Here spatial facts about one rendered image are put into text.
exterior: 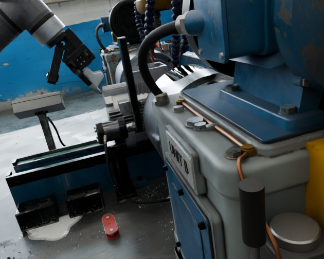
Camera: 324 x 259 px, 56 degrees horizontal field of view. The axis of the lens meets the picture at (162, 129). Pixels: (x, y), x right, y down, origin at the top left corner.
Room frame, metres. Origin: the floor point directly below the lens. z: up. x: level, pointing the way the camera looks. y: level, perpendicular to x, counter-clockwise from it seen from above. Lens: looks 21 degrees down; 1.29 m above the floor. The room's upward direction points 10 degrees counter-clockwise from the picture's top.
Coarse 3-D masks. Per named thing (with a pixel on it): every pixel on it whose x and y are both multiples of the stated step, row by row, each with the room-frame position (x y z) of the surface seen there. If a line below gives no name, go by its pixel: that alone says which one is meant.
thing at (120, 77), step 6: (138, 48) 1.33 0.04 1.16; (132, 54) 1.22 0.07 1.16; (156, 54) 1.17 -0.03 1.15; (162, 54) 1.18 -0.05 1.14; (120, 60) 1.31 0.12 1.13; (132, 60) 1.16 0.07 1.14; (150, 60) 1.16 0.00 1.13; (156, 60) 1.17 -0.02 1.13; (162, 60) 1.18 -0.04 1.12; (168, 60) 1.17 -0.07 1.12; (120, 66) 1.23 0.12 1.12; (132, 66) 1.15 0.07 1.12; (168, 66) 1.18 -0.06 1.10; (120, 72) 1.18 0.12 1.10; (120, 78) 1.15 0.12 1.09
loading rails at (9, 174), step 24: (72, 144) 0.96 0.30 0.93; (96, 144) 0.95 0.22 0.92; (144, 144) 0.87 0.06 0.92; (24, 168) 0.89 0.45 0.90; (48, 168) 0.81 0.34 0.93; (72, 168) 0.82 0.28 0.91; (96, 168) 0.84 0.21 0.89; (144, 168) 0.86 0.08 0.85; (24, 192) 0.79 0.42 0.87; (48, 192) 0.81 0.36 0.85
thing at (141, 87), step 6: (150, 66) 1.00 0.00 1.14; (156, 66) 0.99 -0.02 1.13; (162, 66) 0.91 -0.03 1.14; (138, 72) 0.89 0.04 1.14; (150, 72) 0.90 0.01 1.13; (156, 72) 0.90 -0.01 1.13; (162, 72) 0.91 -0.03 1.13; (138, 78) 0.89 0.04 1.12; (156, 78) 0.90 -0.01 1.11; (138, 84) 0.89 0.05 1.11; (144, 84) 0.90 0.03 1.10; (138, 90) 0.89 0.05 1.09; (144, 90) 0.89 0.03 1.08
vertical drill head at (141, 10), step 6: (138, 0) 0.93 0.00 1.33; (144, 0) 0.91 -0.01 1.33; (156, 0) 0.88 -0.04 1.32; (162, 0) 0.88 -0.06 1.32; (168, 0) 0.88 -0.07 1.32; (180, 0) 0.88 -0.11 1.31; (138, 6) 0.93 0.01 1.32; (144, 6) 0.91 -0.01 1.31; (156, 6) 0.89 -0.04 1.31; (162, 6) 0.88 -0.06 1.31; (168, 6) 0.88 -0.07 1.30; (180, 6) 0.89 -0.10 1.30; (144, 12) 0.92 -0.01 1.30; (156, 12) 0.91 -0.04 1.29; (180, 12) 1.00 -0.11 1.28; (156, 18) 0.91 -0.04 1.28; (156, 24) 0.91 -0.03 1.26
